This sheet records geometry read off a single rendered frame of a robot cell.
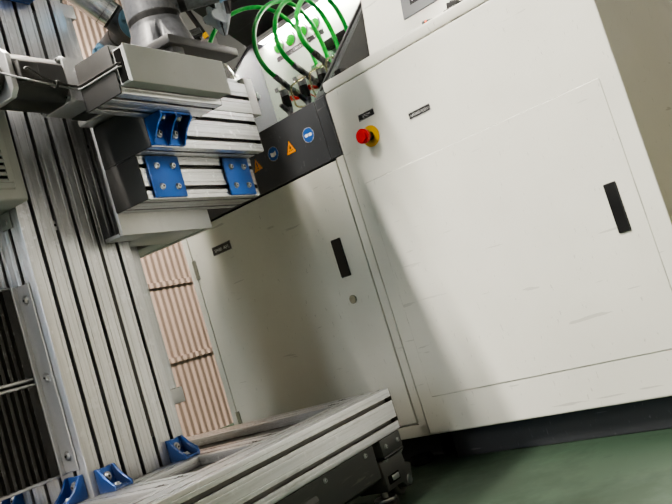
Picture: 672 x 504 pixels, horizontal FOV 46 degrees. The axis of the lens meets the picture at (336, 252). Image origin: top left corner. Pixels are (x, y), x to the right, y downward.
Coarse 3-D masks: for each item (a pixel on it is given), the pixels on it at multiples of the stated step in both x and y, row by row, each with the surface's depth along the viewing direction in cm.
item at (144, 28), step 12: (144, 12) 167; (156, 12) 167; (168, 12) 169; (132, 24) 169; (144, 24) 167; (156, 24) 167; (168, 24) 167; (180, 24) 169; (132, 36) 169; (144, 36) 166; (156, 36) 166; (192, 36) 171
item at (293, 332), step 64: (320, 192) 205; (192, 256) 241; (256, 256) 223; (320, 256) 207; (256, 320) 226; (320, 320) 210; (384, 320) 197; (256, 384) 230; (320, 384) 213; (384, 384) 199
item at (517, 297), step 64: (384, 0) 217; (448, 0) 201; (512, 0) 164; (576, 0) 156; (640, 0) 175; (384, 64) 187; (448, 64) 176; (512, 64) 166; (576, 64) 157; (640, 64) 162; (384, 128) 189; (448, 128) 178; (512, 128) 168; (576, 128) 159; (640, 128) 152; (384, 192) 191; (448, 192) 180; (512, 192) 170; (576, 192) 160; (640, 192) 152; (384, 256) 194; (448, 256) 182; (512, 256) 171; (576, 256) 162; (640, 256) 154; (448, 320) 184; (512, 320) 173; (576, 320) 164; (640, 320) 155; (448, 384) 186; (512, 384) 176; (576, 384) 166; (640, 384) 157; (512, 448) 182
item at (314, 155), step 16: (304, 112) 205; (272, 128) 213; (288, 128) 209; (320, 128) 202; (272, 144) 213; (304, 144) 206; (320, 144) 202; (288, 160) 210; (304, 160) 207; (320, 160) 203; (256, 176) 219; (272, 176) 215; (288, 176) 211; (224, 208) 229
